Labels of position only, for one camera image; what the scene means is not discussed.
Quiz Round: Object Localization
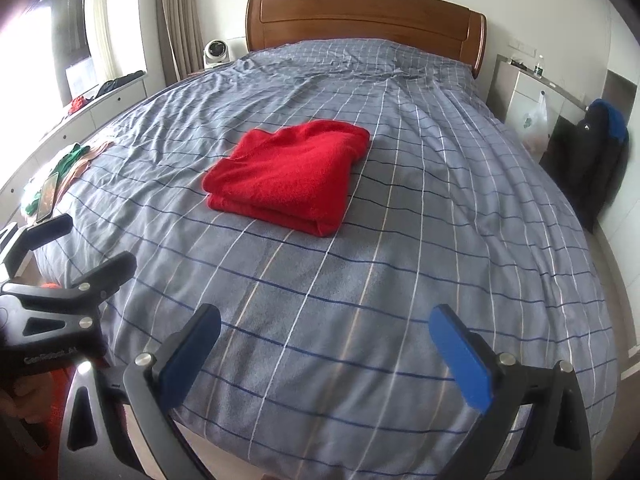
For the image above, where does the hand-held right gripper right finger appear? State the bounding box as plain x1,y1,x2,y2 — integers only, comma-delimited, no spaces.
430,304,593,480

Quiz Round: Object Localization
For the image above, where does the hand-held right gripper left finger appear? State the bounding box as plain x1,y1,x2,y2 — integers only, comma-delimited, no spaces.
57,304,222,480

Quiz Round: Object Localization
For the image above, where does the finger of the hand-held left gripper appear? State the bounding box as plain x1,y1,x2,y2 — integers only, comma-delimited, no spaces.
60,252,137,307
0,213,74,286

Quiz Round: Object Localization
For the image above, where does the red sweater with white print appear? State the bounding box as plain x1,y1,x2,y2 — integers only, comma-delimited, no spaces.
201,119,371,237

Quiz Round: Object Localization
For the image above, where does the dark clothes pile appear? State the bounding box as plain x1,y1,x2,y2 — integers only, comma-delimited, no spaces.
95,72,143,96

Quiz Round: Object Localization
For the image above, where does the person's left hand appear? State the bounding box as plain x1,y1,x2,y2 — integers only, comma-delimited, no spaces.
0,375,56,461

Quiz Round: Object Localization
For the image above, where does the smartphone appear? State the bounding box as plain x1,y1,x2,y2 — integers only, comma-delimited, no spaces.
35,171,60,223

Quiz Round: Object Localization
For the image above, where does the green garment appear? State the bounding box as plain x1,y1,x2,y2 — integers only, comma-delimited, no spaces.
52,143,91,176

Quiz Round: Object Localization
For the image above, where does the beige garment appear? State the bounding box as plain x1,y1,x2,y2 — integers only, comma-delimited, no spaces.
65,141,116,181

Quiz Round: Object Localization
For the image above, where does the grey checked duvet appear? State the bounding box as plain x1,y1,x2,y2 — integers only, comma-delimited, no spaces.
30,40,621,476

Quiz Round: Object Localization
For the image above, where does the window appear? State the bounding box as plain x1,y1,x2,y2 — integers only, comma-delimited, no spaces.
0,0,146,106

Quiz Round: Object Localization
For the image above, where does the sheer white curtain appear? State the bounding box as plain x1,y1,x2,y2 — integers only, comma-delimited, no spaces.
85,0,113,81

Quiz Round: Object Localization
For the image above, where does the black puffer jacket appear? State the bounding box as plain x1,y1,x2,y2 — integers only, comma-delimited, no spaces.
540,100,630,233

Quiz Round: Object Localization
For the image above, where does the white plastic bag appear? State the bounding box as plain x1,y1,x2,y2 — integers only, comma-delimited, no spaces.
520,91,550,148

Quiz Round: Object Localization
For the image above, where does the small white fan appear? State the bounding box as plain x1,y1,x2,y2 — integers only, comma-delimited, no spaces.
203,38,231,68

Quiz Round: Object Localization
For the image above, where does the beige curtain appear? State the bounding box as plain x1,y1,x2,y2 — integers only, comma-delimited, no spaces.
160,0,206,81

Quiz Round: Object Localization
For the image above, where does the white bedside desk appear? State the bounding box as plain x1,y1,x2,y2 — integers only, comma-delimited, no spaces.
492,54,588,161

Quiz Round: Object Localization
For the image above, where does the blue cloth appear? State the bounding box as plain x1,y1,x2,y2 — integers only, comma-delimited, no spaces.
590,100,630,143

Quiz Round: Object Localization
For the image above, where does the wooden headboard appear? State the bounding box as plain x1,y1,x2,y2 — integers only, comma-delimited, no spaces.
245,0,487,78

